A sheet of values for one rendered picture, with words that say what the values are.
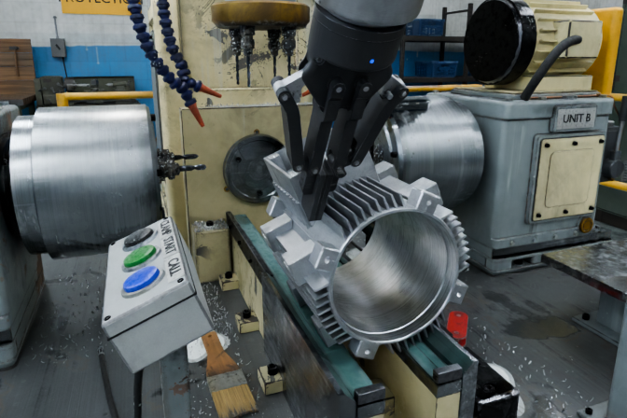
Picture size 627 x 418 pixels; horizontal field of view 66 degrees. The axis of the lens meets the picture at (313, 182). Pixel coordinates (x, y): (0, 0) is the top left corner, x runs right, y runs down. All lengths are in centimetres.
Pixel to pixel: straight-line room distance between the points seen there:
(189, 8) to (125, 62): 492
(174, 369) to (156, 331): 11
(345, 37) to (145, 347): 28
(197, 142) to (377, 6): 69
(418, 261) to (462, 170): 37
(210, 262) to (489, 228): 57
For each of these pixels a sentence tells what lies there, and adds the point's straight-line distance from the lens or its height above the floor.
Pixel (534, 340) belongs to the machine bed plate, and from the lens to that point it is 90.
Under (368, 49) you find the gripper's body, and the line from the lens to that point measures 38.
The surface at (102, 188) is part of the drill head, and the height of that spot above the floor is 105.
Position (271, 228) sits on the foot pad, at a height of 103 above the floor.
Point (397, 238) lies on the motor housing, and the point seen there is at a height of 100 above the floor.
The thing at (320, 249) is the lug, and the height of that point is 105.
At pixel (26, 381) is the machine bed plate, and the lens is 84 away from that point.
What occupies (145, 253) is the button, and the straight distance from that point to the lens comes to 46.
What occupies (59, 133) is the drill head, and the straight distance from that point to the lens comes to 81.
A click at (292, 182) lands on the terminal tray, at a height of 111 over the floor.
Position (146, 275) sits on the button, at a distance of 41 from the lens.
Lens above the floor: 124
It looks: 14 degrees down
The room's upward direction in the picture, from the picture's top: straight up
